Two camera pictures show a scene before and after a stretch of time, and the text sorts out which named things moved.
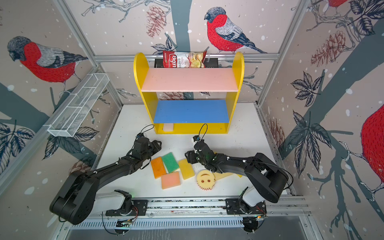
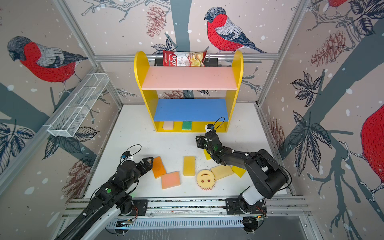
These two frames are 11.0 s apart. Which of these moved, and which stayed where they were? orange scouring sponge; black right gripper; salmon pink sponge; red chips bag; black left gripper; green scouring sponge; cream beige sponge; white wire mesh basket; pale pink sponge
Moved: green scouring sponge; black left gripper; black right gripper
Stayed: white wire mesh basket; salmon pink sponge; orange scouring sponge; pale pink sponge; cream beige sponge; red chips bag
